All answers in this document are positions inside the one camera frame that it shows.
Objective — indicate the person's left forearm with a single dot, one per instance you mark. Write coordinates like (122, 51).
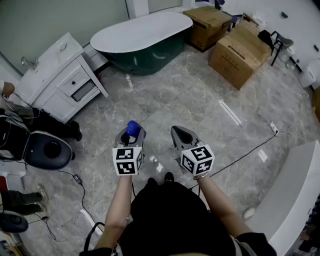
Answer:
(118, 205)

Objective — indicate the black toilet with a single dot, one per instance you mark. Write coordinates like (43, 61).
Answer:
(45, 150)

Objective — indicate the black chair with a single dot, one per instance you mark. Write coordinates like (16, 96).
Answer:
(272, 41)

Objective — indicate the person's black right shoe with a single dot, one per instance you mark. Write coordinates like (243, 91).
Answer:
(169, 177)

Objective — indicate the dark green white-rimmed bathtub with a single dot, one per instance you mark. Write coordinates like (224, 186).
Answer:
(142, 37)

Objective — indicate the white power strip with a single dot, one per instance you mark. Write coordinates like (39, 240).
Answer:
(273, 127)

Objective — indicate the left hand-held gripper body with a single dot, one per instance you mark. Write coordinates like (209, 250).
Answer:
(127, 161)

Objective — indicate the person's black shoe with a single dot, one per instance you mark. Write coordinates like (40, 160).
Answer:
(169, 177)
(152, 181)

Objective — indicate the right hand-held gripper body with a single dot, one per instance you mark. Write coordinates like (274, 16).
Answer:
(197, 160)

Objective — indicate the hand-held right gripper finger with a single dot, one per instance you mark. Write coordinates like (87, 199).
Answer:
(176, 138)
(192, 135)

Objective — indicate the chrome faucet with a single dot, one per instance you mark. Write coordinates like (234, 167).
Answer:
(31, 62)

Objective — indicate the square brown cardboard box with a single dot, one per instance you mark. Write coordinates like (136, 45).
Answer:
(207, 23)

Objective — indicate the black power adapter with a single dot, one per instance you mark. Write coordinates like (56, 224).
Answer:
(77, 179)

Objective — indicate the person's black left shoe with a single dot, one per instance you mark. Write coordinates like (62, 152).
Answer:
(152, 181)

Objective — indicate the black round stool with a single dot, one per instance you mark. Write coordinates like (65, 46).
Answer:
(13, 222)

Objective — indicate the white vanity cabinet with sink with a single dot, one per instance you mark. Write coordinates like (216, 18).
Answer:
(57, 82)

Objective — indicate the person's black clothing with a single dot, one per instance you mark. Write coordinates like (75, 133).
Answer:
(175, 220)

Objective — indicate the person's right forearm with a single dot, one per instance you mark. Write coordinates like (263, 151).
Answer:
(217, 200)

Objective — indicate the blue bottle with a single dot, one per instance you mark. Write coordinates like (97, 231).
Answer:
(132, 127)

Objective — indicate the white counter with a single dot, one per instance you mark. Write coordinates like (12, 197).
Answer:
(295, 190)

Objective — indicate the long brown cardboard box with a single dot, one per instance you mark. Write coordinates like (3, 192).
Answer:
(237, 55)

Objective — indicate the white slipper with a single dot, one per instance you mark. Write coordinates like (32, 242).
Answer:
(248, 213)

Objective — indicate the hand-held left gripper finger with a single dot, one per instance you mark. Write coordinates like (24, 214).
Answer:
(142, 137)
(120, 136)

